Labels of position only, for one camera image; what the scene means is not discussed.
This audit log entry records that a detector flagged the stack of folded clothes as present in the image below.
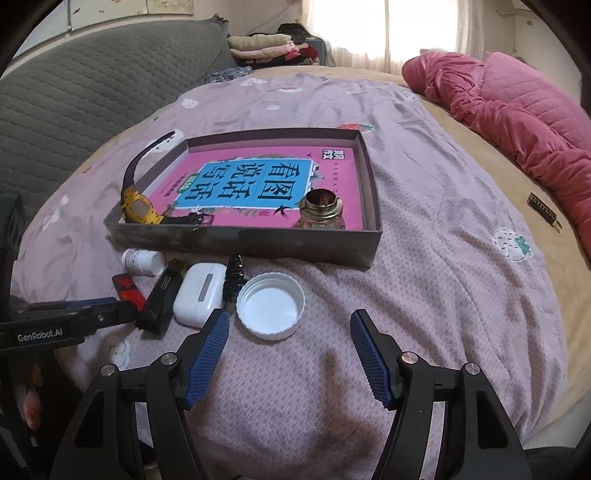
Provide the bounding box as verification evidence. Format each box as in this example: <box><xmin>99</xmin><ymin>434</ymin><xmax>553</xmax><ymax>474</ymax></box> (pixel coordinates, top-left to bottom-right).
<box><xmin>228</xmin><ymin>23</ymin><xmax>331</xmax><ymax>68</ymax></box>

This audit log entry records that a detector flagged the small metal lens part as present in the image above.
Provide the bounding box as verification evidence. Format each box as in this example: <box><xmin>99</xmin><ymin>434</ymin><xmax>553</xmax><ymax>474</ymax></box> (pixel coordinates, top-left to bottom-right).
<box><xmin>295</xmin><ymin>188</ymin><xmax>346</xmax><ymax>230</ymax></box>

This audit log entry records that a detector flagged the dark cardboard box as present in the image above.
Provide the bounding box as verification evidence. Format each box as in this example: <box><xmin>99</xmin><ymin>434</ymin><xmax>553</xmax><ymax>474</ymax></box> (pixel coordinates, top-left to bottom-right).
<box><xmin>104</xmin><ymin>128</ymin><xmax>384</xmax><ymax>270</ymax></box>

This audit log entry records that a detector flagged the white curtain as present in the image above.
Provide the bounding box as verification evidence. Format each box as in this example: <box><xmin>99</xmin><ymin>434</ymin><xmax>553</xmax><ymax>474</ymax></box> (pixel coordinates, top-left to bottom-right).
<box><xmin>300</xmin><ymin>0</ymin><xmax>485</xmax><ymax>75</ymax></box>

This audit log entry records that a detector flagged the white plastic lid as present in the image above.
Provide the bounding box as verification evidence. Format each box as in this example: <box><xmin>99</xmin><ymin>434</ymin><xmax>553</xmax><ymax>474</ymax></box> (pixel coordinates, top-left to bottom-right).
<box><xmin>236</xmin><ymin>272</ymin><xmax>306</xmax><ymax>341</ymax></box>

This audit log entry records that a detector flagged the white earbuds case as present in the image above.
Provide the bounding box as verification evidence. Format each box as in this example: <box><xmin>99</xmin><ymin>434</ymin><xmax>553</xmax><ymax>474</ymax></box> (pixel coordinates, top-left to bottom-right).
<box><xmin>172</xmin><ymin>262</ymin><xmax>228</xmax><ymax>328</ymax></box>

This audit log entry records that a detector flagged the purple printed blanket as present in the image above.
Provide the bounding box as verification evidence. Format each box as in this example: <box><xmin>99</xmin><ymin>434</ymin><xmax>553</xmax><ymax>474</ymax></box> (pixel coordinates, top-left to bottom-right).
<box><xmin>9</xmin><ymin>74</ymin><xmax>568</xmax><ymax>480</ymax></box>

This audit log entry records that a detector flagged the red lighter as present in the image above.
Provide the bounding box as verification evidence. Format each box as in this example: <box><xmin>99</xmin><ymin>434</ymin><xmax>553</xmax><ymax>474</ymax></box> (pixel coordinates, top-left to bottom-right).
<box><xmin>112</xmin><ymin>274</ymin><xmax>147</xmax><ymax>312</ymax></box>

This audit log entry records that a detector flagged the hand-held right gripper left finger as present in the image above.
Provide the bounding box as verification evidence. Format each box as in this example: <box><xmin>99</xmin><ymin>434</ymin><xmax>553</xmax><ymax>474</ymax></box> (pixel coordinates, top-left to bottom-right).
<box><xmin>48</xmin><ymin>308</ymin><xmax>230</xmax><ymax>480</ymax></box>

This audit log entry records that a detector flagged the black lighter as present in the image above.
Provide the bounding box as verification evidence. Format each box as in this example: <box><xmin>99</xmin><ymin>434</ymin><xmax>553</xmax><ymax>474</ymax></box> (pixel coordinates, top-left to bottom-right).
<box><xmin>135</xmin><ymin>259</ymin><xmax>185</xmax><ymax>336</ymax></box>

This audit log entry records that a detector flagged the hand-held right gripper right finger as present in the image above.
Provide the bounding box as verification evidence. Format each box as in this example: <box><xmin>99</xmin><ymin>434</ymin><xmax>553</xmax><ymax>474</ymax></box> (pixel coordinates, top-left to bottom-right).
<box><xmin>350</xmin><ymin>309</ymin><xmax>534</xmax><ymax>480</ymax></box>

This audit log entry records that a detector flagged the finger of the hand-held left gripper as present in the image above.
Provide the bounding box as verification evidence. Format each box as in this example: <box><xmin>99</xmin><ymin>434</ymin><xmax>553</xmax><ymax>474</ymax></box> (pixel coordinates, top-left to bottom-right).
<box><xmin>28</xmin><ymin>301</ymin><xmax>138</xmax><ymax>334</ymax></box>
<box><xmin>14</xmin><ymin>298</ymin><xmax>120</xmax><ymax>315</ymax></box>

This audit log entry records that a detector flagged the blue patterned cloth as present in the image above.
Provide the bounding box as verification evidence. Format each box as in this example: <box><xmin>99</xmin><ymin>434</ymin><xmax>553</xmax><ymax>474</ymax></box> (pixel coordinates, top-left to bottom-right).
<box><xmin>205</xmin><ymin>66</ymin><xmax>252</xmax><ymax>85</ymax></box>

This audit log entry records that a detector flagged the black hair clip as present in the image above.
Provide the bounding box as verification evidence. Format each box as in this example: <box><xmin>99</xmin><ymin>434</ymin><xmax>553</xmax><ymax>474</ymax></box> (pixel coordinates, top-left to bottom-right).
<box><xmin>222</xmin><ymin>253</ymin><xmax>245</xmax><ymax>311</ymax></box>

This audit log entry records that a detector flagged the small white bottle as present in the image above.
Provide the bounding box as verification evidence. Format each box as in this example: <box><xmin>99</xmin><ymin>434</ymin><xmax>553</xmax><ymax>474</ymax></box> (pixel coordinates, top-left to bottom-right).
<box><xmin>122</xmin><ymin>248</ymin><xmax>165</xmax><ymax>276</ymax></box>

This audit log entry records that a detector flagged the black rubber watch strap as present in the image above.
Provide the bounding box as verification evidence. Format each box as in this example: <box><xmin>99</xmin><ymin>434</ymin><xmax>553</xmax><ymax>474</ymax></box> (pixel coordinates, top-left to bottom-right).
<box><xmin>121</xmin><ymin>130</ymin><xmax>215</xmax><ymax>227</ymax></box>

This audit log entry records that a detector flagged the grey quilted headboard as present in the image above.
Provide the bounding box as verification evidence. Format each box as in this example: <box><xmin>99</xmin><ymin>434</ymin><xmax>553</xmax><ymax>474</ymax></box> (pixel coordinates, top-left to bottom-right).
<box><xmin>0</xmin><ymin>16</ymin><xmax>241</xmax><ymax>222</ymax></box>

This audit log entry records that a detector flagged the pink book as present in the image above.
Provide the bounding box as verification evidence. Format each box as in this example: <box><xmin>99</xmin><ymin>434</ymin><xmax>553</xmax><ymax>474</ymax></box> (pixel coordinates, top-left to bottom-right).
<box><xmin>119</xmin><ymin>145</ymin><xmax>365</xmax><ymax>229</ymax></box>

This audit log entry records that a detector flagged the pink quilt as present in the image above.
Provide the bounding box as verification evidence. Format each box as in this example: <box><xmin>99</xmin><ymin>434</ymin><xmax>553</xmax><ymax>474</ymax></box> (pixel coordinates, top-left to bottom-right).
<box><xmin>401</xmin><ymin>51</ymin><xmax>591</xmax><ymax>259</ymax></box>

